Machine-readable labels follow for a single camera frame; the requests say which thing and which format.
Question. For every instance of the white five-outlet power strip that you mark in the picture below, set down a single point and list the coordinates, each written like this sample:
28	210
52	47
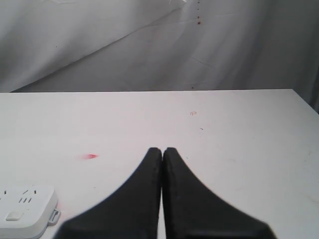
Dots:
27	211

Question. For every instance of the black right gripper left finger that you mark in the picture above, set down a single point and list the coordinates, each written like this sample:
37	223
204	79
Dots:
131	212

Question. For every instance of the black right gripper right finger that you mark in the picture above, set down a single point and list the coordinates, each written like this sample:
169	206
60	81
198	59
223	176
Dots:
192	211

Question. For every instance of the white backdrop cloth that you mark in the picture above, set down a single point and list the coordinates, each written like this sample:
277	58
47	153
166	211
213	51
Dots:
153	45

